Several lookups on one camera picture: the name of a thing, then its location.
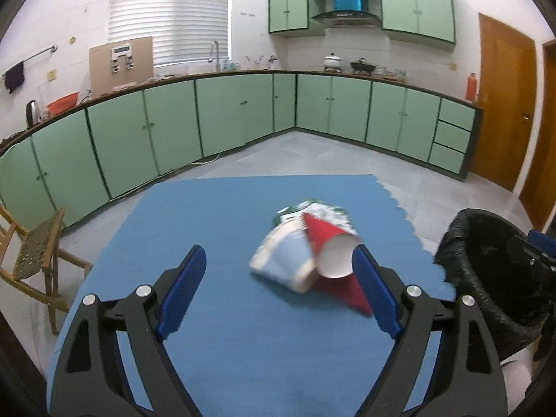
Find dark hanging towel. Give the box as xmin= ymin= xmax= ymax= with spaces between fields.
xmin=4 ymin=61 xmax=25 ymax=93

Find green white carton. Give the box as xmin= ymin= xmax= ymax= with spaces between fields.
xmin=272 ymin=199 xmax=357 ymax=235

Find red thermos flask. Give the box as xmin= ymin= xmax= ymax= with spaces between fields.
xmin=466 ymin=73 xmax=478 ymax=102

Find brown wooden door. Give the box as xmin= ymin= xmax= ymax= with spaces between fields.
xmin=470 ymin=14 xmax=537 ymax=190
xmin=519 ymin=41 xmax=555 ymax=231

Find steel electric kettle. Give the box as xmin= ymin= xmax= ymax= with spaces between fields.
xmin=25 ymin=100 xmax=41 ymax=128

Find red paper cup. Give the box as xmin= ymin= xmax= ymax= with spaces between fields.
xmin=303 ymin=213 xmax=372 ymax=316

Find blue foam mat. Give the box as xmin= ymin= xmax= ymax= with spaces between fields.
xmin=78 ymin=175 xmax=454 ymax=416

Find light blue paper cup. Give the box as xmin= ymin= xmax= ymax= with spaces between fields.
xmin=249 ymin=220 xmax=319 ymax=294

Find green lower kitchen cabinets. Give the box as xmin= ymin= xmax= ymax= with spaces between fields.
xmin=1 ymin=72 xmax=482 ymax=229

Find black wok pan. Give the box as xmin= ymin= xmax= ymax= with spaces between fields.
xmin=350 ymin=58 xmax=376 ymax=75

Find wall towel rail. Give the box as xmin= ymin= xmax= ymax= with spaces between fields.
xmin=21 ymin=44 xmax=58 ymax=63

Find black bin with liner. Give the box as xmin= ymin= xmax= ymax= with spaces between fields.
xmin=433 ymin=208 xmax=554 ymax=360

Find white cooking pot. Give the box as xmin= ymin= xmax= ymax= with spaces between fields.
xmin=323 ymin=53 xmax=342 ymax=73

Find brown cardboard box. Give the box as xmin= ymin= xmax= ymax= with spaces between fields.
xmin=89 ymin=37 xmax=154 ymax=98

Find orange plastic basin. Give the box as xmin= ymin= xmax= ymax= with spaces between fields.
xmin=46 ymin=92 xmax=79 ymax=117

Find range hood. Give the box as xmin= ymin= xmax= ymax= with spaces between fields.
xmin=313 ymin=10 xmax=382 ymax=28

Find wooden folding chair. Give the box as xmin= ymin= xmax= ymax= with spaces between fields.
xmin=1 ymin=205 xmax=93 ymax=336

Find chrome sink faucet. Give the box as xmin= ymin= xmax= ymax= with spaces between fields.
xmin=208 ymin=41 xmax=221 ymax=73

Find white window blind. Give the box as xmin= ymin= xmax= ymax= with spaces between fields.
xmin=107 ymin=0 xmax=229 ymax=66

